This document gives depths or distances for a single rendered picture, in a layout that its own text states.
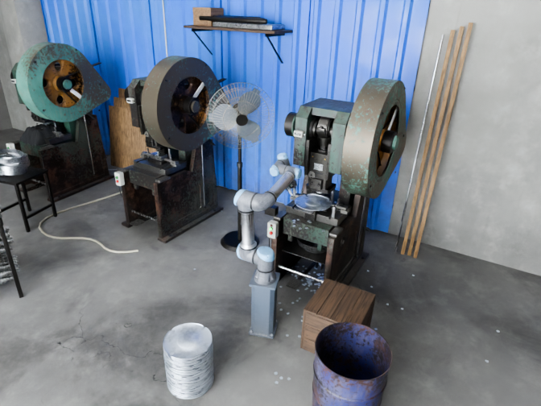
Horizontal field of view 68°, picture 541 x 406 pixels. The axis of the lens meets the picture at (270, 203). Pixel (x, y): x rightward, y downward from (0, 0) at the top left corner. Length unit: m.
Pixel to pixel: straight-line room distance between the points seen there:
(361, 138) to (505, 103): 1.70
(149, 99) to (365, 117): 1.81
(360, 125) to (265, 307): 1.38
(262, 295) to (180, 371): 0.72
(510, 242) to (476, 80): 1.51
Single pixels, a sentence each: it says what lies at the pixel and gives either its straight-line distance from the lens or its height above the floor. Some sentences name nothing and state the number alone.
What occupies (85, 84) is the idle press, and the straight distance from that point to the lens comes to 5.23.
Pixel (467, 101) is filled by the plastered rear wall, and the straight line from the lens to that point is 4.00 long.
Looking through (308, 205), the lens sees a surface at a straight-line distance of 3.13.
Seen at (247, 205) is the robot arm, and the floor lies 1.02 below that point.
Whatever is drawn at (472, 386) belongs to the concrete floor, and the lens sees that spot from 3.13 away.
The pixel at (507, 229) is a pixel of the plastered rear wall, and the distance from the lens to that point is 4.32.
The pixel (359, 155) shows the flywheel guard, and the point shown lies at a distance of 2.60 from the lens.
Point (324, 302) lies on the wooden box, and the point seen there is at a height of 0.35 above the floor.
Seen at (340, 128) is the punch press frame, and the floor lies 1.40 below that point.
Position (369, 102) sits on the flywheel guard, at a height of 1.63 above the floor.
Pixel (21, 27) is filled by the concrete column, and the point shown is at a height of 1.78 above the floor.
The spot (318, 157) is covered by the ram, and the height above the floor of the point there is 1.14.
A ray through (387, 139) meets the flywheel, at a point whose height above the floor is 1.36.
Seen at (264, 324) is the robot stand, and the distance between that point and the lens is 3.01.
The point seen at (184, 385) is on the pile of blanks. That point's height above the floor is 0.12.
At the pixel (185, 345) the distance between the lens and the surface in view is 2.58.
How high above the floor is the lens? 2.15
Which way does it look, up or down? 26 degrees down
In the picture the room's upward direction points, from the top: 2 degrees clockwise
